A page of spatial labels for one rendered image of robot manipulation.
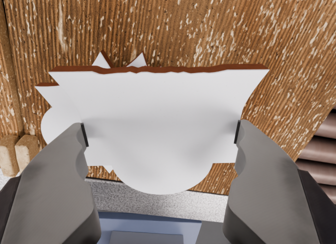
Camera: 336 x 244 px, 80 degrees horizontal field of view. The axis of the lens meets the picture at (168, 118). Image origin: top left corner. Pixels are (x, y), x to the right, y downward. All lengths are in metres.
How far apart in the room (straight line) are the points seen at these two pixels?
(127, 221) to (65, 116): 0.40
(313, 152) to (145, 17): 0.33
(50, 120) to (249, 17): 0.23
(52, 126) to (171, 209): 0.30
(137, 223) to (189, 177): 0.42
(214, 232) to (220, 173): 2.05
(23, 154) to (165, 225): 0.38
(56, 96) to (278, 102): 0.26
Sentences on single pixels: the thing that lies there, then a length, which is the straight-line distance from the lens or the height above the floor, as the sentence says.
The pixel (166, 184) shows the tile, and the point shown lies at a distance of 0.16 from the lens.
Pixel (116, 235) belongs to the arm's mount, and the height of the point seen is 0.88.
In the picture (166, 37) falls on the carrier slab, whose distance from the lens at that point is 0.24.
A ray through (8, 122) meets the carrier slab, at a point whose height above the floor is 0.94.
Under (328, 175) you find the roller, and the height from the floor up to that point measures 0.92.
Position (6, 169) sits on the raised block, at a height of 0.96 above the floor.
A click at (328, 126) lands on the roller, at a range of 0.40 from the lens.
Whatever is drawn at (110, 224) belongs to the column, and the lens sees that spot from 0.58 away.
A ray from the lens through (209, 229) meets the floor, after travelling 2.34.
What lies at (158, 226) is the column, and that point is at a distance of 0.58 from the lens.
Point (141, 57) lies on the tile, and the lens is 0.20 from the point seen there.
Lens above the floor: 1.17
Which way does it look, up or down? 60 degrees down
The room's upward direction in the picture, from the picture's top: 177 degrees clockwise
